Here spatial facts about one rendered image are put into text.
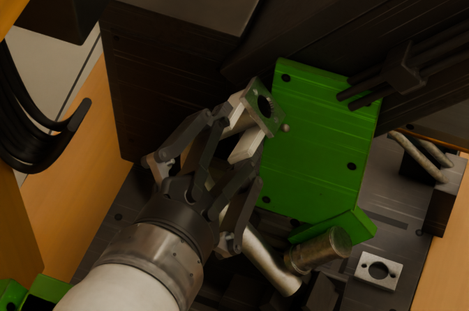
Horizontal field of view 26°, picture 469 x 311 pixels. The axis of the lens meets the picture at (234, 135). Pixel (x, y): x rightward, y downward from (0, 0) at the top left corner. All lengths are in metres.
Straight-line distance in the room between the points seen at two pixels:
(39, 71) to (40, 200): 1.30
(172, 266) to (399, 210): 0.60
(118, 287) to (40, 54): 1.96
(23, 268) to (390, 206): 0.49
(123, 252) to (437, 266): 0.60
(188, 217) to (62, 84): 1.80
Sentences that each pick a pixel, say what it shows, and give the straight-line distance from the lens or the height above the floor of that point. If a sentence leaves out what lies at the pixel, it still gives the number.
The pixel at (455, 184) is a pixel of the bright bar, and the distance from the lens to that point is 1.30.
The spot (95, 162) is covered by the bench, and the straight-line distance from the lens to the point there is 1.46.
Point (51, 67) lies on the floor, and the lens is 2.72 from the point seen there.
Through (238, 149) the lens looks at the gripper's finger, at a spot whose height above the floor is 1.22.
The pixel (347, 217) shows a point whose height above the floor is 1.10.
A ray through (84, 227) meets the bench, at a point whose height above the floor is 0.88.
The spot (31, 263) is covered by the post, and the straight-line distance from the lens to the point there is 1.33.
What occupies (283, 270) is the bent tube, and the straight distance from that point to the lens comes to 1.20.
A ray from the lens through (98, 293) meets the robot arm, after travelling 0.82.
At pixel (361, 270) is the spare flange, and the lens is 1.34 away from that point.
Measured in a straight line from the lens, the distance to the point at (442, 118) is 1.20.
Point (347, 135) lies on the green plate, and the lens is 1.07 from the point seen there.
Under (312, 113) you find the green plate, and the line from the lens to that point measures 1.07.
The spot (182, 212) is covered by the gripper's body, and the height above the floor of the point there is 1.31.
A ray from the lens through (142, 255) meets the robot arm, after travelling 0.85.
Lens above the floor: 2.09
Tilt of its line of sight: 55 degrees down
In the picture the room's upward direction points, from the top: straight up
